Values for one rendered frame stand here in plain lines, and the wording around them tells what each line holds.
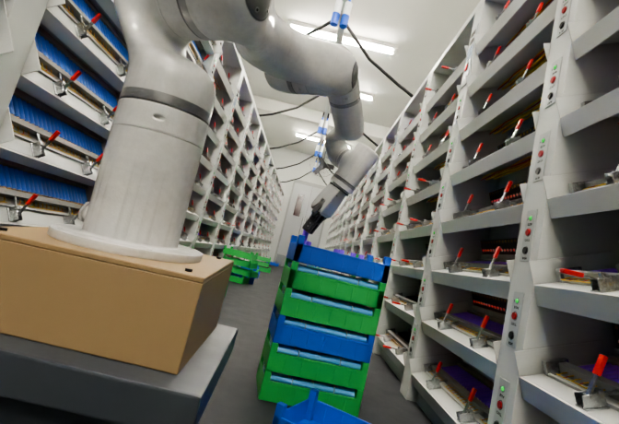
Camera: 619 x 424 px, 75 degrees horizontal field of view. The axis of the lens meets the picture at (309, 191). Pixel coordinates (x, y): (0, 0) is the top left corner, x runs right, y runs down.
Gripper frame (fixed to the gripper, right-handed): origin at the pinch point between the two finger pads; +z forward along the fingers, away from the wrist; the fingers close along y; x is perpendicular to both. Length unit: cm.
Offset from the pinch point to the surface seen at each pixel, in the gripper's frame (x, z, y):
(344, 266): 17.4, 2.9, 2.2
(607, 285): 65, -28, 39
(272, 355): 18.3, 35.0, 9.6
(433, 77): -37, -106, -108
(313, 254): 9.1, 5.4, 7.2
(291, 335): 18.7, 27.4, 7.6
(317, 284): 15.1, 11.7, 5.6
